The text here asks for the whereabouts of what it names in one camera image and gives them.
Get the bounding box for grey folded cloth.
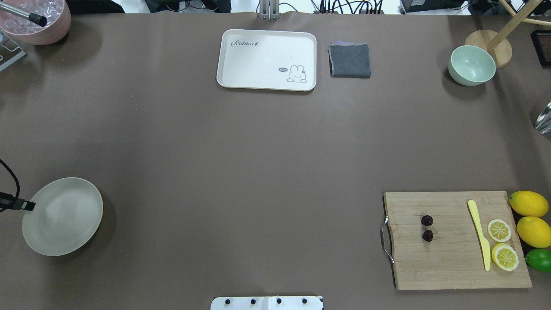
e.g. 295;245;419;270
328;41;371;79

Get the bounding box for aluminium frame post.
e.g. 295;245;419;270
258;0;281;20

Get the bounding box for yellow lemon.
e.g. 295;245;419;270
516;216;551;248
508;190;549;218

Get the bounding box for beige shallow plate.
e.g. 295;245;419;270
22;177;104;257

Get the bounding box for cream rabbit tray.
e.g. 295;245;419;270
216;29;317;92

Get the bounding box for wooden cup stand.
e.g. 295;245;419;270
464;0;550;68

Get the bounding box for yellow plastic knife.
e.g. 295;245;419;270
467;199;492;271

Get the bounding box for green lime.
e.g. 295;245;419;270
525;248;551;273

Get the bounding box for mint green bowl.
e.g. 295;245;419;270
447;45;496;86

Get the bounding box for pink bowl with ice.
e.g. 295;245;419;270
0;0;71;46

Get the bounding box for white cup rack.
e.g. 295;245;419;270
0;30;26;72

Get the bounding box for steel scoop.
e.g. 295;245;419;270
534;101;551;135

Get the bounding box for bamboo cutting board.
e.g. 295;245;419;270
381;192;532;291

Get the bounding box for lemon slice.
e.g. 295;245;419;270
491;243;519;271
486;219;512;243

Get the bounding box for black wine glass rack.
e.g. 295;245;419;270
530;30;551;67

